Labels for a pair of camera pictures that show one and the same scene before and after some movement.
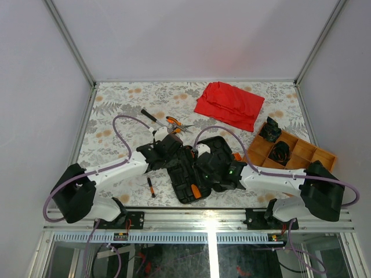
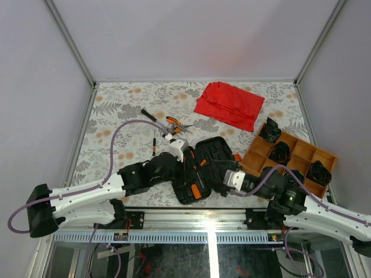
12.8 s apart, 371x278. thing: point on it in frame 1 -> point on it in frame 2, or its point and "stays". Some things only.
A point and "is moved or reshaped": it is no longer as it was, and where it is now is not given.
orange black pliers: [178, 125] stays
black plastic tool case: [187, 185] stays
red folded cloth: [230, 105] stays
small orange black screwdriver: [151, 187] is moved or reshaped
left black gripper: [170, 163] -> [181, 166]
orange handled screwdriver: [196, 191] stays
